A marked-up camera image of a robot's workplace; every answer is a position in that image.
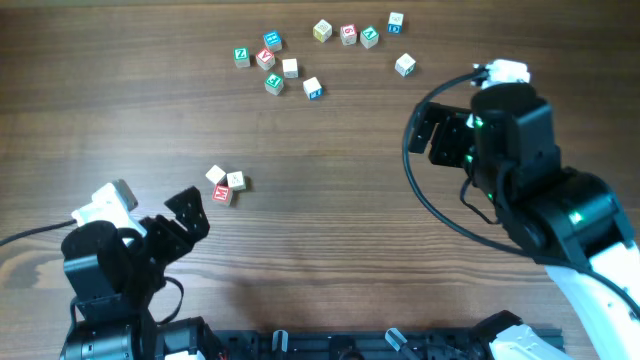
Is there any red M letter block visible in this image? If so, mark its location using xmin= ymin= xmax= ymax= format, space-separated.
xmin=212 ymin=184 xmax=233 ymax=206

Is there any animal picture red block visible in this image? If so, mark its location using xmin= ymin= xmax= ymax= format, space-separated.
xmin=205 ymin=165 xmax=227 ymax=185

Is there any letter A wooden block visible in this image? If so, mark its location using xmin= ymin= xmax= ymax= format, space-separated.
xmin=226 ymin=171 xmax=247 ymax=191

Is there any white block blue side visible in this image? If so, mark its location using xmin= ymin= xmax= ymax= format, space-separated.
xmin=303 ymin=77 xmax=323 ymax=100

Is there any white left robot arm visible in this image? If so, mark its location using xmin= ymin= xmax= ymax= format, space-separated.
xmin=60 ymin=180 xmax=225 ymax=359

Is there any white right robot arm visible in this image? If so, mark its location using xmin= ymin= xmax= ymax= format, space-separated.
xmin=402 ymin=83 xmax=639 ymax=359

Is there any white block green side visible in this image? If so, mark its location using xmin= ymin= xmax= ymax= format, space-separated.
xmin=395 ymin=53 xmax=416 ymax=77

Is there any blue sided far block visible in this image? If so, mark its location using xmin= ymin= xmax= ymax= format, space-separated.
xmin=387 ymin=12 xmax=404 ymax=34

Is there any green N letter block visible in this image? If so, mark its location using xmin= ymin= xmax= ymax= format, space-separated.
xmin=360 ymin=26 xmax=379 ymax=49

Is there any red 6 number block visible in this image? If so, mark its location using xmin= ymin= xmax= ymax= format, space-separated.
xmin=340 ymin=24 xmax=358 ymax=46

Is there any yellow sided wooden block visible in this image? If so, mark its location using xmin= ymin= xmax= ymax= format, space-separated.
xmin=313 ymin=19 xmax=333 ymax=43

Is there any plain top wooden block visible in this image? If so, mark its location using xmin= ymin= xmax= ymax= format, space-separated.
xmin=282 ymin=58 xmax=299 ymax=78

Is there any green E letter block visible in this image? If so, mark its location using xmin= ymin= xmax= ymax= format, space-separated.
xmin=264 ymin=73 xmax=284 ymax=96

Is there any red V letter block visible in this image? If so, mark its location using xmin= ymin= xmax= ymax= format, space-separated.
xmin=255 ymin=47 xmax=276 ymax=71

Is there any blue top wooden block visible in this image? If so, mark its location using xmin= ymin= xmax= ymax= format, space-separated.
xmin=263 ymin=30 xmax=283 ymax=52

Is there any green Z letter block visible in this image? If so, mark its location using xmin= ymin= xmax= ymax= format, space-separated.
xmin=233 ymin=47 xmax=251 ymax=68

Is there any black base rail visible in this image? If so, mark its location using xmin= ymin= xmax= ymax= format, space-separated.
xmin=214 ymin=328 xmax=495 ymax=360

